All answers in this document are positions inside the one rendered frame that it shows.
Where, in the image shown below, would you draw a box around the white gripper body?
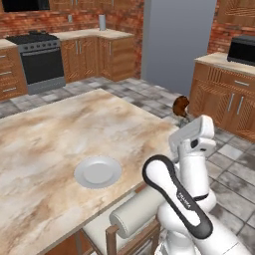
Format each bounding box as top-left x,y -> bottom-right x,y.
167,115 -> 216,153

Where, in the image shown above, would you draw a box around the brown chicken drumstick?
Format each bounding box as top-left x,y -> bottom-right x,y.
171,95 -> 191,119

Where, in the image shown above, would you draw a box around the white round plate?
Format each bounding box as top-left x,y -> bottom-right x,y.
73,155 -> 124,190

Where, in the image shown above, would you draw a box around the wooden base cupboards with drawer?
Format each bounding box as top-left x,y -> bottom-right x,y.
187,61 -> 255,144

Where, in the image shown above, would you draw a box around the grey fridge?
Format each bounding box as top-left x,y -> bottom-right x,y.
140,0 -> 219,98

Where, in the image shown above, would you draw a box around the black countertop microwave oven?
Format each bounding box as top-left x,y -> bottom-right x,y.
226,34 -> 255,67

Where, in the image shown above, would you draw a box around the wooden chair with white cushion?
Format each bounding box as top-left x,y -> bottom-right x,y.
79,185 -> 164,255

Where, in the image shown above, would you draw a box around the wooden corner base cupboards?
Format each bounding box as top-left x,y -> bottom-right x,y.
59,34 -> 137,85

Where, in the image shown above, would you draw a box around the grey cylinder canister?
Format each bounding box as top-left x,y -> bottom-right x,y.
98,13 -> 108,32

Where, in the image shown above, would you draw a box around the grey stove with black oven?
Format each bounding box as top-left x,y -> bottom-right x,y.
5,30 -> 67,96

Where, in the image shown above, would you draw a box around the wooden drawer cabinet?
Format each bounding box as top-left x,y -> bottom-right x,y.
0,46 -> 30,103

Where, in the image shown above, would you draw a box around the wooden wall cupboard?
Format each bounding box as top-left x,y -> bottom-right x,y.
216,0 -> 255,28

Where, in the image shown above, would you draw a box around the wooden wall cupboards run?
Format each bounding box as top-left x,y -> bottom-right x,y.
49,0 -> 145,12

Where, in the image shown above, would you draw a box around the black wall microwave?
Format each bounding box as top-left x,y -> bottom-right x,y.
1,0 -> 51,14

